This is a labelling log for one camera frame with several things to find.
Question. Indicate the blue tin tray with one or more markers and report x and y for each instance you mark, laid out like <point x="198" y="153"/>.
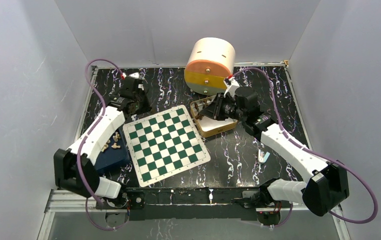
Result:
<point x="113" y="159"/>

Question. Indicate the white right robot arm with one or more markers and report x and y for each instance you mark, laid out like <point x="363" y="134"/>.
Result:
<point x="324" y="184"/>

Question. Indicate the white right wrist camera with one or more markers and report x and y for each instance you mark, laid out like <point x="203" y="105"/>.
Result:
<point x="231" y="86"/>

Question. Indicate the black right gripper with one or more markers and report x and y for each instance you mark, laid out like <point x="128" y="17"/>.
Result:
<point x="214" y="109"/>

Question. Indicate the small white blue tag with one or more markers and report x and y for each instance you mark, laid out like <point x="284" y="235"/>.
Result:
<point x="262" y="156"/>

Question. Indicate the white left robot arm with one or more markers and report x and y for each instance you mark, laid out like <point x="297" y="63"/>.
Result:
<point x="74" y="167"/>

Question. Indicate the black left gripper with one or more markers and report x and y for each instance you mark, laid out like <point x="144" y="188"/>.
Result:
<point x="147" y="108"/>

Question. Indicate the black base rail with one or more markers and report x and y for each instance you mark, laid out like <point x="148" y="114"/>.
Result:
<point x="242" y="203"/>

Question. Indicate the green white chess board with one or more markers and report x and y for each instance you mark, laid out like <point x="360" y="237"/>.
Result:
<point x="164" y="144"/>

